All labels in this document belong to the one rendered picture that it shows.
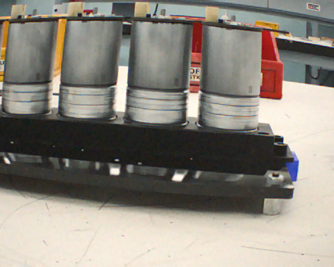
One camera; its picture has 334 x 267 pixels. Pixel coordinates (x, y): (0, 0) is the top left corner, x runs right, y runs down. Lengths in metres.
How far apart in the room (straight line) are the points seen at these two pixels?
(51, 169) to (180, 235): 0.05
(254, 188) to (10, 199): 0.08
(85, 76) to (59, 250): 0.10
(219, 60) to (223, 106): 0.02
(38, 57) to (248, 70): 0.08
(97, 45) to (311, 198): 0.10
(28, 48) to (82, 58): 0.02
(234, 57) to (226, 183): 0.06
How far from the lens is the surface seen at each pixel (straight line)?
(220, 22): 0.26
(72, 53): 0.26
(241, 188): 0.22
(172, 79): 0.26
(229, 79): 0.25
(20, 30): 0.26
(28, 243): 0.18
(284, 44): 2.56
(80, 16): 0.26
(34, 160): 0.23
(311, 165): 0.31
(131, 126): 0.25
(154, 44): 0.25
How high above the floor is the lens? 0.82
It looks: 11 degrees down
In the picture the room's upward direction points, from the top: 4 degrees clockwise
